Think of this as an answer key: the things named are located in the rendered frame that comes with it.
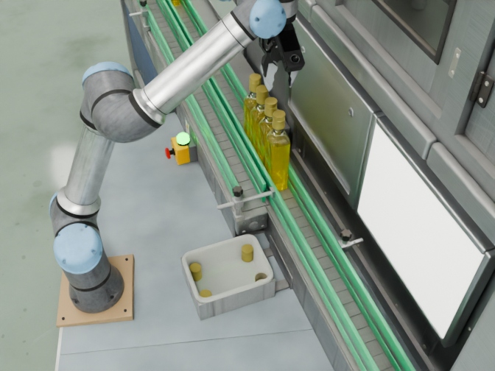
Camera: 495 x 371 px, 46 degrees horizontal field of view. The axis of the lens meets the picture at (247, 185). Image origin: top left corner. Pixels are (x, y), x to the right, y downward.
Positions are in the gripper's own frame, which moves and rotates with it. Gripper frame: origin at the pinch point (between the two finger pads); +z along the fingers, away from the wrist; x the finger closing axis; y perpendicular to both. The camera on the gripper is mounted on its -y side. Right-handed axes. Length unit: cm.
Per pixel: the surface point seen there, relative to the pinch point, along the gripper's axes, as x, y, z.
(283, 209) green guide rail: 4.0, -15.1, 30.1
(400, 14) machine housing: -17.3, -19.7, -28.1
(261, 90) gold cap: 1.0, 10.8, 9.2
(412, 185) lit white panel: -13.0, -42.4, -1.0
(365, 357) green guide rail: 3, -62, 30
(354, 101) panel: -12.1, -16.3, -3.9
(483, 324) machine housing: 21, -94, -47
